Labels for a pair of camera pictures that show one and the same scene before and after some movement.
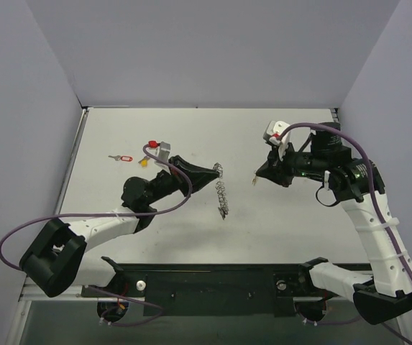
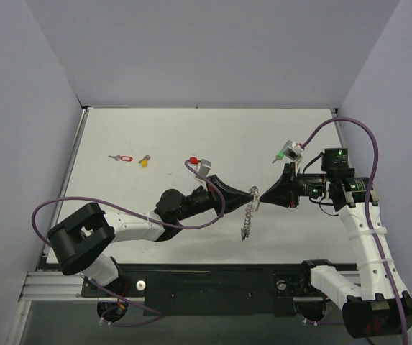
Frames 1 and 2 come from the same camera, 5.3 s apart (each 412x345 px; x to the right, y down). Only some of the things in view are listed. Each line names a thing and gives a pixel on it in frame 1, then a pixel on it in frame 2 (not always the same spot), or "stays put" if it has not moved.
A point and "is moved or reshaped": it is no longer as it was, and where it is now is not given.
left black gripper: x=179 y=172 to x=215 y=195
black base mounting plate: x=213 y=289 stays put
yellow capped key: x=144 y=162 stays put
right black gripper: x=285 y=167 to x=291 y=185
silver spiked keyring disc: x=223 y=209 is moved or reshaped
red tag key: x=124 y=158 stays put
